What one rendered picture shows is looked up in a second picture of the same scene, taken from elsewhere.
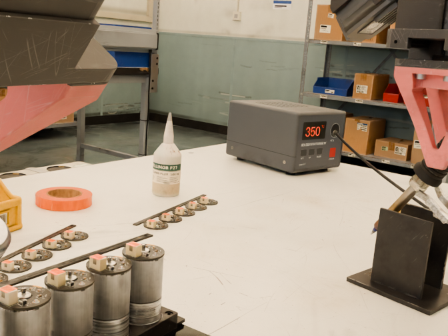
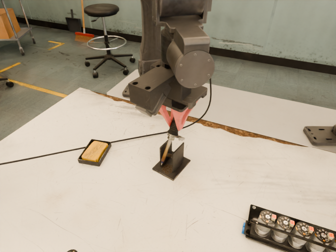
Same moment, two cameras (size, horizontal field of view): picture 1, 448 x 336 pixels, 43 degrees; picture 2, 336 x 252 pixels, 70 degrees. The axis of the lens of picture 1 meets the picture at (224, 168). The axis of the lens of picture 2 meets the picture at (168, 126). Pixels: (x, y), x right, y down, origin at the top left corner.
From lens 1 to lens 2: 0.63 m
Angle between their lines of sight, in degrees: 91
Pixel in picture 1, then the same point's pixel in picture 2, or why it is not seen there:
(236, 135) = not seen: outside the picture
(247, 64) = not seen: outside the picture
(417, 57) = (174, 104)
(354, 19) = (158, 107)
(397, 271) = (178, 162)
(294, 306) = (203, 195)
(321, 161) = not seen: outside the picture
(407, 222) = (179, 149)
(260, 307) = (210, 205)
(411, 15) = (185, 93)
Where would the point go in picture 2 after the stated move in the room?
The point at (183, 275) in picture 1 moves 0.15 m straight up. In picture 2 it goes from (196, 237) to (204, 186)
